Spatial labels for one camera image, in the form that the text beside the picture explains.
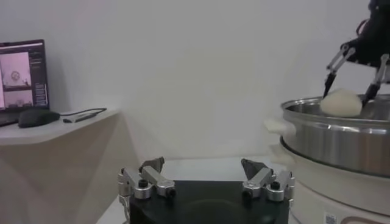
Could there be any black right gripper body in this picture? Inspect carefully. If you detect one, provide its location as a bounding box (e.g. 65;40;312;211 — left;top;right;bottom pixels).
350;0;390;66

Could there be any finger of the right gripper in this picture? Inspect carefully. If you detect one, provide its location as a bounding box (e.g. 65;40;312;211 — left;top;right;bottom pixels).
361;54;390;107
322;44;357;99

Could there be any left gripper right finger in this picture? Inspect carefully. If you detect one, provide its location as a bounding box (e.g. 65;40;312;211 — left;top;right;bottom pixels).
240;158;296;202

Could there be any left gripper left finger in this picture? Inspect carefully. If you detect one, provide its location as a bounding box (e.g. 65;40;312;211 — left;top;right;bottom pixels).
118;156;177;200

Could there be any white steamed baozi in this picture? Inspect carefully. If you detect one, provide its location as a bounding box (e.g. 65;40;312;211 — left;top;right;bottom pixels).
319;88;364;118

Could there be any stainless steel steamer basket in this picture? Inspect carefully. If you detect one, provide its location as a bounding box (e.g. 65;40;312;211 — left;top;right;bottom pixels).
263;94;390;179

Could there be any cream electric cooker pot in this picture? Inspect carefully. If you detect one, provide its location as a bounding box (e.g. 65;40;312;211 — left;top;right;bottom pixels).
268;142;390;224

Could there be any grey usb hub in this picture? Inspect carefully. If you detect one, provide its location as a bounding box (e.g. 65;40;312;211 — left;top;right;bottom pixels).
62;112;100;124

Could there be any white side table with mouse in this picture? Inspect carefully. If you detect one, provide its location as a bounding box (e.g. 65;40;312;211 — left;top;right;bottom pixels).
0;109;140;224

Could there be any black computer mouse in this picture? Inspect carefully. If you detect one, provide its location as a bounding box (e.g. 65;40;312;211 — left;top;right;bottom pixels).
17;108;61;128

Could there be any black laptop beside mouse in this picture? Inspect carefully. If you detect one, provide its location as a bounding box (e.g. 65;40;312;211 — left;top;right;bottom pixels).
0;38;50;127

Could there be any black usb hub cable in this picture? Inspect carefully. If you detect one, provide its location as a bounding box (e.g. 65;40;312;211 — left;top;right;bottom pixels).
59;107;108;118

